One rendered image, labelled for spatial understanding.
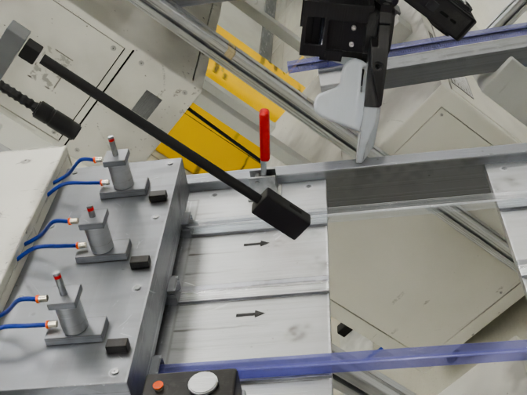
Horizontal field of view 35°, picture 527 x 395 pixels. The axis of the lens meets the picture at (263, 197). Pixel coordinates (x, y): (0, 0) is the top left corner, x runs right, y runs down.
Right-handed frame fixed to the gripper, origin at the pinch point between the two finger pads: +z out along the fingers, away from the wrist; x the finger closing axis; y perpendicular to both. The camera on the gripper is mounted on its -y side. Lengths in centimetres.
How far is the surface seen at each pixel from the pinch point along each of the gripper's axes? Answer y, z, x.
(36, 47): 26.5, -14.2, 18.7
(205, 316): 13.7, 14.3, 14.1
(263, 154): 9.5, 7.5, -5.3
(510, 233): -15.8, 7.8, 5.2
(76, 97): 51, 46, -85
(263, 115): 10.0, 2.7, -5.3
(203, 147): 39, 168, -273
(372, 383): -8.8, 46.9, -10.6
